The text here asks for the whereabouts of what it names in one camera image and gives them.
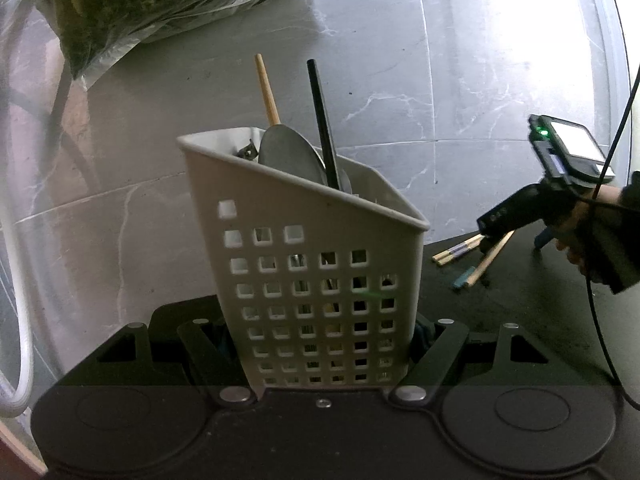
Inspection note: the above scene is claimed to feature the white hose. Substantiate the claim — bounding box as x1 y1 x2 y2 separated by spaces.
0 0 36 418

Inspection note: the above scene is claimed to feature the black cable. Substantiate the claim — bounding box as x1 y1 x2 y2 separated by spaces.
584 64 640 411

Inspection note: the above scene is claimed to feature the right hand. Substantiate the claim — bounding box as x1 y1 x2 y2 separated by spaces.
555 191 608 284

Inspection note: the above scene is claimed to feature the white perforated utensil basket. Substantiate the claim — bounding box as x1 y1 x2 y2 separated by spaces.
178 127 428 394

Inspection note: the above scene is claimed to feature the wooden chopstick purple band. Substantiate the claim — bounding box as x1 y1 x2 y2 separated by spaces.
432 234 484 262

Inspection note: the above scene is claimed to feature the gold spoon black handle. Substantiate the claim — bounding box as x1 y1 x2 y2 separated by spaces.
306 58 352 193

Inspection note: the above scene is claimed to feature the black round table mat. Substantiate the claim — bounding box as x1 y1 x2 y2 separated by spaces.
419 226 639 479

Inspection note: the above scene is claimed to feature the wooden handled metal ladle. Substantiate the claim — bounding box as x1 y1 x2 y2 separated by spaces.
255 53 326 184

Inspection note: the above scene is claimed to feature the wooden chopstick teal tip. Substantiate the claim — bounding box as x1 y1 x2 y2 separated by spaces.
452 231 514 290

